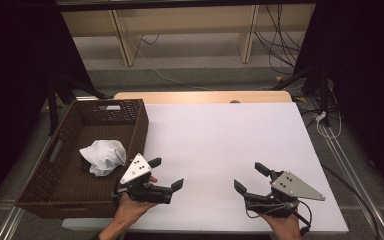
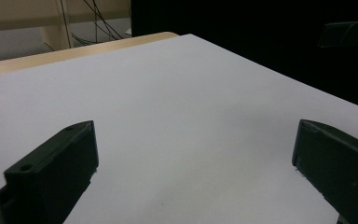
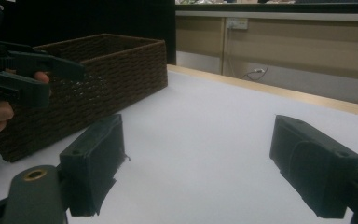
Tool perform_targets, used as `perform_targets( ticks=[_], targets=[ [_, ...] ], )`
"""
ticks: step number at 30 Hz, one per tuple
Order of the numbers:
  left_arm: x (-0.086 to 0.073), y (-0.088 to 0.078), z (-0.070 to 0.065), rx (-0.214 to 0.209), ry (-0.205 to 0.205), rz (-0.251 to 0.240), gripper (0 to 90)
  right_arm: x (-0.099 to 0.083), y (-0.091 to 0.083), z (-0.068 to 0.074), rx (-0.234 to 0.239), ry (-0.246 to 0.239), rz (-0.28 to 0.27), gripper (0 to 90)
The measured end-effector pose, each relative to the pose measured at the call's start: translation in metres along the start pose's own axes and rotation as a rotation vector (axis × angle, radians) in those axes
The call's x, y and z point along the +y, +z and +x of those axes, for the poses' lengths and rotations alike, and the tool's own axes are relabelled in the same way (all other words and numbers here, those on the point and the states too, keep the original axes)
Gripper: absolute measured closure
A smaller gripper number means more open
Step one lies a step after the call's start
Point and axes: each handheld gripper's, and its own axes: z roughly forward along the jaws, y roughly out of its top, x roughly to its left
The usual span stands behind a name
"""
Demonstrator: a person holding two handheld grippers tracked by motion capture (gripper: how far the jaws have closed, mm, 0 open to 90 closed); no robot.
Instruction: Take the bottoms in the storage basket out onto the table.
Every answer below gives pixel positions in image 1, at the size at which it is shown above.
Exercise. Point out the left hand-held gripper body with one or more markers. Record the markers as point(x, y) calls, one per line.
point(136, 171)

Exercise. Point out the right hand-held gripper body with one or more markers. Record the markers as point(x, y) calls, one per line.
point(293, 188)

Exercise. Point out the white cloth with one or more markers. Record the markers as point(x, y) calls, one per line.
point(105, 156)

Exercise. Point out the brown woven basket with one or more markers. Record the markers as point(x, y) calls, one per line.
point(80, 195)

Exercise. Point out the person's left hand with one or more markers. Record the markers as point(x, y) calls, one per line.
point(130, 210)

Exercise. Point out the person's right hand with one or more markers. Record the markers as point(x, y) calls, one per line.
point(285, 228)

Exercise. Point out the white table mat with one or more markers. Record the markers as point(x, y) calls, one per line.
point(220, 140)

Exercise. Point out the light wooden table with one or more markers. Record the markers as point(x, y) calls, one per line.
point(200, 97)

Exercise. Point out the black tripod stand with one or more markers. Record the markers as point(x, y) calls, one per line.
point(323, 90)
point(51, 100)

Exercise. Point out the black curtain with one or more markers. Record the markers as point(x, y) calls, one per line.
point(13, 83)
point(366, 83)

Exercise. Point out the light wooden shelf unit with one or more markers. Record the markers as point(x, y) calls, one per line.
point(186, 18)

